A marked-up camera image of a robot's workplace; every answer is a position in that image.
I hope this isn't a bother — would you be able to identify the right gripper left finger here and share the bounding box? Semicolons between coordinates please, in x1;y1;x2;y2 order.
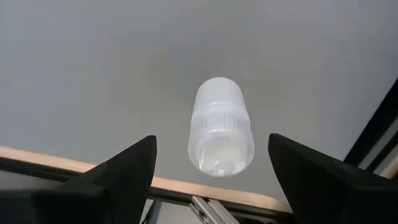
32;134;158;224

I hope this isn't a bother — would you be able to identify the clear plastic pill bottle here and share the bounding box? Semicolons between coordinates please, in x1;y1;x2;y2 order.
187;77;256;178

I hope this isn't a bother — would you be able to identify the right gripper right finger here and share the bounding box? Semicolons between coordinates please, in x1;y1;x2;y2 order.
267;133;398;224

